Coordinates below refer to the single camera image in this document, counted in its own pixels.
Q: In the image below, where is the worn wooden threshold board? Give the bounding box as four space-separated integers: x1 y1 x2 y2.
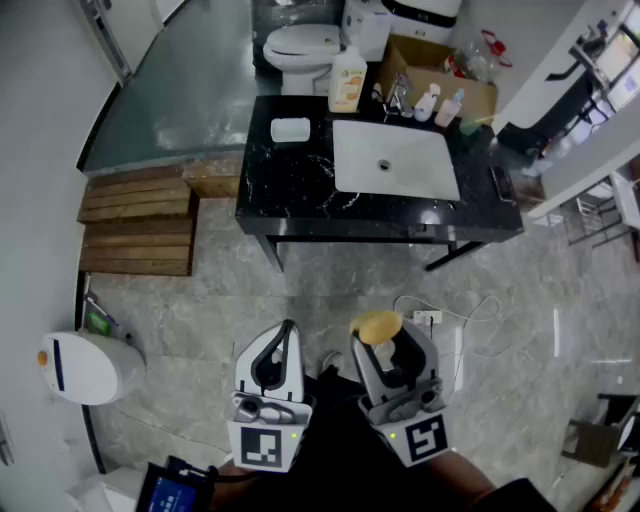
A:
182 157 244 199

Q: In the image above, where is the wooden slatted step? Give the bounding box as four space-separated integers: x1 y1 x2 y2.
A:
77 164 201 278

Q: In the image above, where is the clear plastic soap dish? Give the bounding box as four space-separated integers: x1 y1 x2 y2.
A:
270 117 311 143

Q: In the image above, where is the black marble washstand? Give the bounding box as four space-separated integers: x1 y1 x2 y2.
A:
234 94 525 274

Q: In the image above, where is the person's right forearm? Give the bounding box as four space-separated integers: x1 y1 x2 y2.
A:
424 447 499 506

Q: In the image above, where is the white and black appliance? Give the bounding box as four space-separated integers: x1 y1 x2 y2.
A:
379 0 464 46

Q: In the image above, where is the white rectangular sink basin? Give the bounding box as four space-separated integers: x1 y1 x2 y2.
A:
332 118 461 202

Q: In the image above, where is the clear plastic bottle red cap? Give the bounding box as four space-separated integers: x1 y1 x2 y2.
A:
447 29 514 84

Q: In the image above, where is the small pink bottle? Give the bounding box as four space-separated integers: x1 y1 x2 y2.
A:
433 88 466 128

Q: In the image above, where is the black device with blue screen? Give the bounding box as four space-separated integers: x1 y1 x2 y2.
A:
134 454 219 512

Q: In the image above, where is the green cup with toothbrush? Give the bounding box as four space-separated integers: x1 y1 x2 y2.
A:
458 113 496 137

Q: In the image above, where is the chrome faucet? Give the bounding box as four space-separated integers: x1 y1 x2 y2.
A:
383 72 416 124

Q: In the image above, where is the dark chair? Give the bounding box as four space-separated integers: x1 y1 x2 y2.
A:
559 392 640 469

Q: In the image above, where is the large white orange-label bottle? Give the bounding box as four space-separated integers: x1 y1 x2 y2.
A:
328 44 369 114

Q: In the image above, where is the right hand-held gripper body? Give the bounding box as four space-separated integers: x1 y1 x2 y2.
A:
357 377 451 469

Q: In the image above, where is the white toilet with tank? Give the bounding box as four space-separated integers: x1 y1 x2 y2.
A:
262 0 391 96

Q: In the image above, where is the person's black clothing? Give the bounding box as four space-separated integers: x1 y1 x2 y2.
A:
214 369 551 512

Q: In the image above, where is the green brush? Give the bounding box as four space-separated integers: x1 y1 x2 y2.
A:
84 309 114 335

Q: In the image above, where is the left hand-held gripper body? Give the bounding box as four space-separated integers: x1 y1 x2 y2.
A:
227 392 314 474

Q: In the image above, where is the white cable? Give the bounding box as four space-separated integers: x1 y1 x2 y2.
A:
394 294 501 391

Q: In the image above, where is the white metal rack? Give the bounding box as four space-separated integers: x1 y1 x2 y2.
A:
564 169 640 261

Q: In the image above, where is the white door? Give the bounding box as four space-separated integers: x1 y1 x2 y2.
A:
79 0 166 81

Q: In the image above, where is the person's left forearm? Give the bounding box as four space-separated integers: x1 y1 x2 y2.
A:
217 458 261 482

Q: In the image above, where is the yellow soap bar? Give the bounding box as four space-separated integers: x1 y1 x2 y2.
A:
349 310 404 346

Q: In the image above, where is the small white pump bottle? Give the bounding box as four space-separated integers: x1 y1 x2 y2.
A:
413 83 441 123

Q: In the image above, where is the white round lidded bin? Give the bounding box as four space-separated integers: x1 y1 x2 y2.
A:
38 330 147 405

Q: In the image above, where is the brown cardboard box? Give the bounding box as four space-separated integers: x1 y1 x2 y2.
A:
377 33 499 131

